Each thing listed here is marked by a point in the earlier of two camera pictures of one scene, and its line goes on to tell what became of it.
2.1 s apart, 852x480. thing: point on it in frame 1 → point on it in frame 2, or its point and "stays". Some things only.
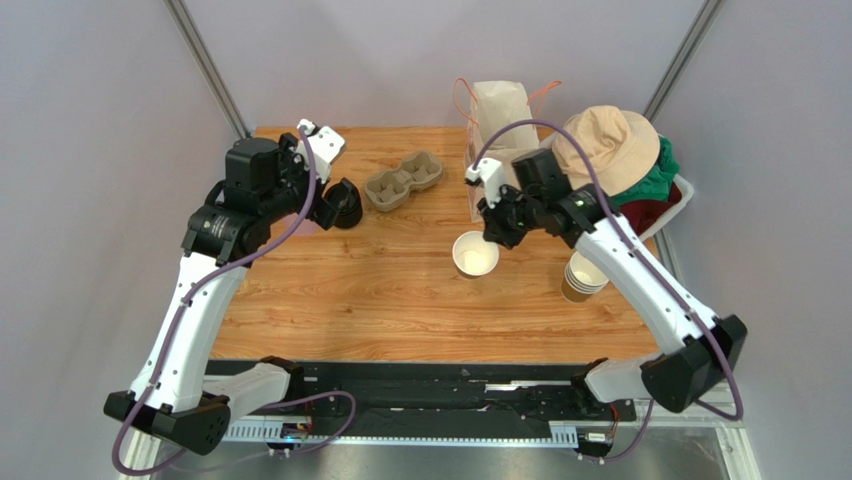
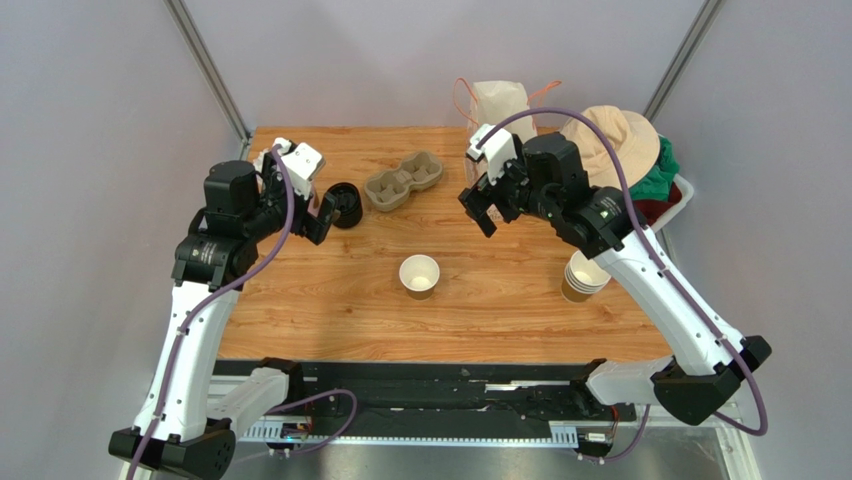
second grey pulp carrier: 389,190 stays
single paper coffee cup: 473,254 → 419,273
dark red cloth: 644,213 stays
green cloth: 656,186 stays
